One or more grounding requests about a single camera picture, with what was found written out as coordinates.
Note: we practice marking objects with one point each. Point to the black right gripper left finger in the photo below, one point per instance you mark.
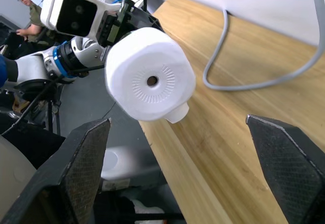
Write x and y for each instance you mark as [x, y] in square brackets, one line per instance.
[76, 168]

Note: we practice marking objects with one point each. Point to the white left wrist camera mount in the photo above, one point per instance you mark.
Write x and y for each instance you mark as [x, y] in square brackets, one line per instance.
[52, 8]

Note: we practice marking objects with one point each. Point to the grey rounded robot body shell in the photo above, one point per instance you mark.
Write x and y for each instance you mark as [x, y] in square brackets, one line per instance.
[14, 173]

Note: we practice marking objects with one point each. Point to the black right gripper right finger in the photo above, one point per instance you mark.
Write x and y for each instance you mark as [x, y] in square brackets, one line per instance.
[292, 168]

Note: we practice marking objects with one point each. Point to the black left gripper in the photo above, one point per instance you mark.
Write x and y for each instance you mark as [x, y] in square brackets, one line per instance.
[138, 15]

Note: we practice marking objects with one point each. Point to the person in olive shirt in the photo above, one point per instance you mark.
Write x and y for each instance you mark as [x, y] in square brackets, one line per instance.
[34, 15]

